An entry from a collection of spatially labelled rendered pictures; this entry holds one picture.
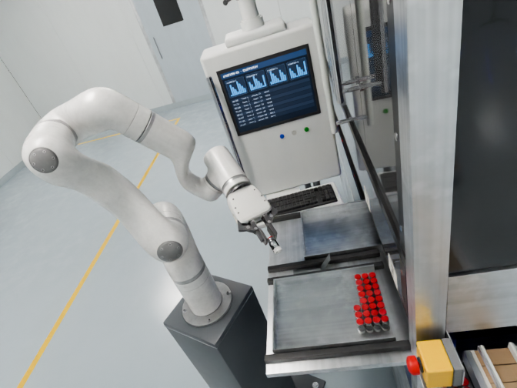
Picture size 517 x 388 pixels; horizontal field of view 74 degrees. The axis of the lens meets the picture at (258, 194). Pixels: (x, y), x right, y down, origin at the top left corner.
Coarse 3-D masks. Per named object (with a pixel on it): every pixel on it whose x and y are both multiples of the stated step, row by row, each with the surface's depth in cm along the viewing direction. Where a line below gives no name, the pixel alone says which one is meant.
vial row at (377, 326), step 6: (366, 276) 107; (366, 282) 106; (366, 288) 104; (366, 294) 102; (372, 294) 102; (372, 300) 100; (372, 306) 99; (372, 312) 97; (378, 312) 97; (372, 318) 96; (378, 318) 95; (378, 324) 95; (378, 330) 96
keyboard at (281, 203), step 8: (328, 184) 170; (296, 192) 171; (304, 192) 169; (312, 192) 168; (320, 192) 166; (328, 192) 166; (272, 200) 172; (280, 200) 170; (288, 200) 168; (296, 200) 166; (304, 200) 166; (312, 200) 162; (320, 200) 163; (328, 200) 161; (336, 200) 160; (280, 208) 166; (288, 208) 163; (296, 208) 163; (304, 208) 162
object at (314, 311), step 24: (288, 288) 118; (312, 288) 115; (336, 288) 113; (288, 312) 110; (312, 312) 108; (336, 312) 106; (288, 336) 103; (312, 336) 101; (336, 336) 99; (360, 336) 97; (384, 336) 95
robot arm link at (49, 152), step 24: (24, 144) 75; (48, 144) 74; (72, 144) 81; (48, 168) 75; (72, 168) 78; (96, 168) 85; (96, 192) 87; (120, 192) 90; (120, 216) 93; (144, 216) 94; (144, 240) 95; (168, 240) 95
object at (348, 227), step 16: (336, 208) 142; (352, 208) 141; (368, 208) 140; (304, 224) 142; (320, 224) 140; (336, 224) 137; (352, 224) 135; (368, 224) 132; (304, 240) 133; (320, 240) 132; (336, 240) 130; (352, 240) 128; (368, 240) 126; (304, 256) 123; (320, 256) 123
